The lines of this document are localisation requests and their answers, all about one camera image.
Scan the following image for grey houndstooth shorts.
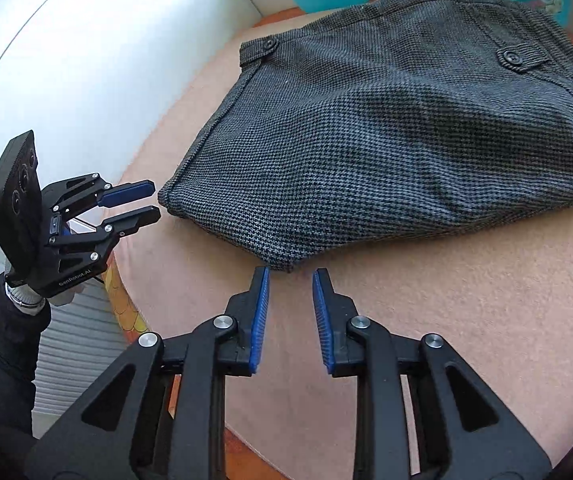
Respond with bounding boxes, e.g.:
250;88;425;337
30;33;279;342
158;0;573;271

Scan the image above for black sleeved left forearm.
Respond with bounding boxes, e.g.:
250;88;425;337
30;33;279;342
0;274;51;436

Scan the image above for grey gloved left hand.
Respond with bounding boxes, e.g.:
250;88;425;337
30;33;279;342
0;281;88;316

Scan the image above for white cabinet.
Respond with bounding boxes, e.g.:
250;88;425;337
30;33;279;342
0;0;263;411

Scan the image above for black camera box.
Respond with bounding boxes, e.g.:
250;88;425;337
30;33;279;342
0;130;42;278

